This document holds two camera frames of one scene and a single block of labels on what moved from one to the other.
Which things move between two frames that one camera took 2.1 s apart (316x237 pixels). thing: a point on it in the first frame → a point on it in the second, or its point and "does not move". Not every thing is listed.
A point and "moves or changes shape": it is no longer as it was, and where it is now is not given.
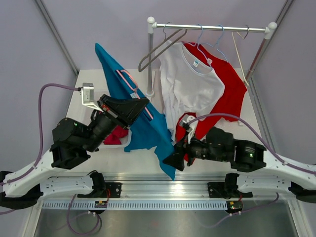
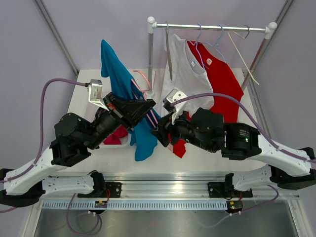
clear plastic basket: x=124 y=141 does not move
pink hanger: x=136 y=84 → x=144 y=92
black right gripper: x=176 y=160 → x=163 y=129
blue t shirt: x=149 y=129 moves or changes shape
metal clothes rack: x=151 y=24 does not move
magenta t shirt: x=114 y=138 does not move
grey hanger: x=163 y=42 → x=169 y=51
